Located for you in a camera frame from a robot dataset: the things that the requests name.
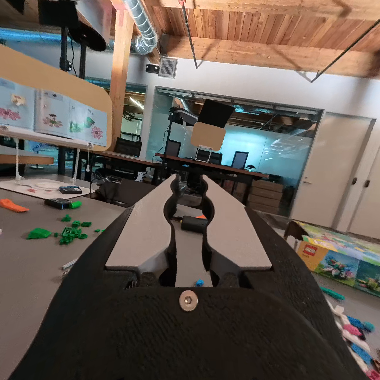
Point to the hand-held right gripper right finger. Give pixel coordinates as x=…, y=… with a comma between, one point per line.
x=237, y=237

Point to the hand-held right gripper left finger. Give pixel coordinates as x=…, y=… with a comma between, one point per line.
x=139, y=237

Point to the pile of colourful toy bricks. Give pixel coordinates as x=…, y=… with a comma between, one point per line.
x=356, y=335

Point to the grey desk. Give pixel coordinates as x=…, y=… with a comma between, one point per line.
x=29, y=267

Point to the wood-edged side desk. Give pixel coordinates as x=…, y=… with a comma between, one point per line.
x=26, y=159

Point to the black flat case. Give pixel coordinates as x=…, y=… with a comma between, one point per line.
x=193, y=224

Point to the black office chair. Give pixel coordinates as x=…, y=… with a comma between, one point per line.
x=127, y=190
x=128, y=147

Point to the stacked cardboard boxes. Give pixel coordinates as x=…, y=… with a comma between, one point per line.
x=265, y=196

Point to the green round toy piece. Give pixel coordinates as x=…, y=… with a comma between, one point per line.
x=75, y=204

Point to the grey bar piece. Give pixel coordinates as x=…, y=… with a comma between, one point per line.
x=69, y=263

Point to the dark computer monitor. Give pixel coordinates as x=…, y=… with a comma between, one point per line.
x=240, y=160
x=174, y=148

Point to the small black box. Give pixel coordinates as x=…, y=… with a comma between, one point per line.
x=70, y=190
x=58, y=203

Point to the group of green toy bricks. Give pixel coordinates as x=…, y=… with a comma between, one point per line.
x=38, y=234

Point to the beige rounded panel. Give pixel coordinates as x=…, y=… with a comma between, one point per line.
x=207, y=138

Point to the yellow cardboard toy box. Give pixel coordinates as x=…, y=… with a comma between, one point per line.
x=341, y=258

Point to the white door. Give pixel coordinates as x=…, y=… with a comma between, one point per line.
x=365, y=196
x=329, y=172

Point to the orange brick separator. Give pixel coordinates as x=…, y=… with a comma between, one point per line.
x=13, y=205

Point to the wooden ceiling beam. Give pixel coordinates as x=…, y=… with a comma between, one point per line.
x=252, y=53
x=121, y=83

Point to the black ceiling-mounted unit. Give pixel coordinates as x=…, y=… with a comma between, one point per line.
x=74, y=26

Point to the glass wall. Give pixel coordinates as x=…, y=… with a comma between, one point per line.
x=267, y=142

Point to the black camera on tripod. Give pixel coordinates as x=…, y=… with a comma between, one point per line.
x=181, y=117

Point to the wall air vent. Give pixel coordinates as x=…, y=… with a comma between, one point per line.
x=167, y=67

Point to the silver ceiling duct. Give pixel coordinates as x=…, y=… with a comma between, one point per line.
x=142, y=26

